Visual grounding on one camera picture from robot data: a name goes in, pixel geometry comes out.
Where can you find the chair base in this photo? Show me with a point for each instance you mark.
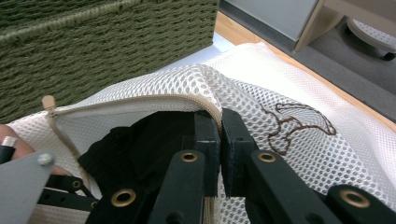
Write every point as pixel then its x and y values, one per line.
pixel 370 35

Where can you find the black cloth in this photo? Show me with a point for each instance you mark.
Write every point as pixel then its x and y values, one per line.
pixel 149 140

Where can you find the light wooden desk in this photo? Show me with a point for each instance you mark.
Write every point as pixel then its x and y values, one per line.
pixel 358 11

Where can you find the white mesh laundry bag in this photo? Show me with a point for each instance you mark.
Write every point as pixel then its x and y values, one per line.
pixel 311 174

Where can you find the green woven basket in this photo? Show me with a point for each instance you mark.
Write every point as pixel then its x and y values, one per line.
pixel 93 46

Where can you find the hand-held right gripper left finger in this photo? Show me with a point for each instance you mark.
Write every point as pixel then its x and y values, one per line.
pixel 186 186

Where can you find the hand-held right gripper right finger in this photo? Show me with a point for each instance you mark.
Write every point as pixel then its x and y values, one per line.
pixel 274 186

